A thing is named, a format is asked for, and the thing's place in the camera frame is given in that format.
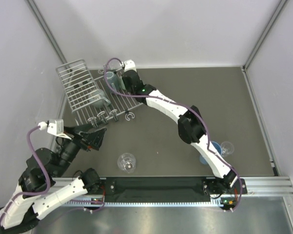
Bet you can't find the clear glass tumbler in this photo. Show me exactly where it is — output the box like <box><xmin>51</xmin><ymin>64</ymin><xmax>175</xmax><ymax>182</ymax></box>
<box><xmin>117</xmin><ymin>153</ymin><xmax>136</xmax><ymax>173</ymax></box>

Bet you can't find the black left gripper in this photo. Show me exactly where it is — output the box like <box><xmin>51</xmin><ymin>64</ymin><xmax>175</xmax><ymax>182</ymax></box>
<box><xmin>54</xmin><ymin>123</ymin><xmax>108</xmax><ymax>177</ymax></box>

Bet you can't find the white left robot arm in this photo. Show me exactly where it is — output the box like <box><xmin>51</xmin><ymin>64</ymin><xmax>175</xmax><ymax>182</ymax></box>
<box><xmin>0</xmin><ymin>119</ymin><xmax>106</xmax><ymax>234</ymax></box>

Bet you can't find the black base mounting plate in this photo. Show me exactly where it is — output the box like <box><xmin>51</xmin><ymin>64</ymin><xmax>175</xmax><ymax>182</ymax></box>
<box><xmin>72</xmin><ymin>175</ymin><xmax>245</xmax><ymax>202</ymax></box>

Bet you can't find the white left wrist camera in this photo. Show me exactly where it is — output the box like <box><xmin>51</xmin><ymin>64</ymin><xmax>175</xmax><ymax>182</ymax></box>
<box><xmin>38</xmin><ymin>119</ymin><xmax>72</xmax><ymax>140</ymax></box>

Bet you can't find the blue plastic cup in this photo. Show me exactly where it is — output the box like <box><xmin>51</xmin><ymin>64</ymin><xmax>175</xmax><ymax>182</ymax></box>
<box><xmin>199</xmin><ymin>141</ymin><xmax>222</xmax><ymax>165</ymax></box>

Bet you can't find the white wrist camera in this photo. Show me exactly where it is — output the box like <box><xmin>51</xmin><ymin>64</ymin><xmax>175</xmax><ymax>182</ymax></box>
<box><xmin>122</xmin><ymin>59</ymin><xmax>137</xmax><ymax>72</ymax></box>
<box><xmin>38</xmin><ymin>119</ymin><xmax>72</xmax><ymax>140</ymax></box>

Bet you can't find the clear wine glass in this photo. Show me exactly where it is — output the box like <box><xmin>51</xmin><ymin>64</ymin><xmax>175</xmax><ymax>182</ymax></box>
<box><xmin>220</xmin><ymin>141</ymin><xmax>235</xmax><ymax>157</ymax></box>

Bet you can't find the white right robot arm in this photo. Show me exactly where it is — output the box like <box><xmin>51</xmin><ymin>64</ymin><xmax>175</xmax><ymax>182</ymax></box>
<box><xmin>122</xmin><ymin>69</ymin><xmax>238</xmax><ymax>193</ymax></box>

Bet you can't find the metal wire dish rack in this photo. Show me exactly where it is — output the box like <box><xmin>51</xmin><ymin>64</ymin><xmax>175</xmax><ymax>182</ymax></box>
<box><xmin>56</xmin><ymin>59</ymin><xmax>142</xmax><ymax>128</ymax></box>

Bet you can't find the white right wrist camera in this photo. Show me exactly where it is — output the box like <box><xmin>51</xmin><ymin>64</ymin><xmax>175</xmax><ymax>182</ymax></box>
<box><xmin>122</xmin><ymin>59</ymin><xmax>137</xmax><ymax>72</ymax></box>

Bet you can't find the blue-grey ceramic mug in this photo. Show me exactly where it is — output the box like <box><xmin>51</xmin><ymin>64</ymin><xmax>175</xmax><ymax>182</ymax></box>
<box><xmin>106</xmin><ymin>71</ymin><xmax>120</xmax><ymax>93</ymax></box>

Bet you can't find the small metal c-shaped hook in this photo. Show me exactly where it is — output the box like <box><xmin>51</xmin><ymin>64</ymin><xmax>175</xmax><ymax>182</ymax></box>
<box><xmin>125</xmin><ymin>112</ymin><xmax>135</xmax><ymax>121</ymax></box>

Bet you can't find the green teal mug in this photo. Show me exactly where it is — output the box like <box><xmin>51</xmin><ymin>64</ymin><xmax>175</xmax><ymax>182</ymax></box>
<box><xmin>120</xmin><ymin>77</ymin><xmax>126</xmax><ymax>90</ymax></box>

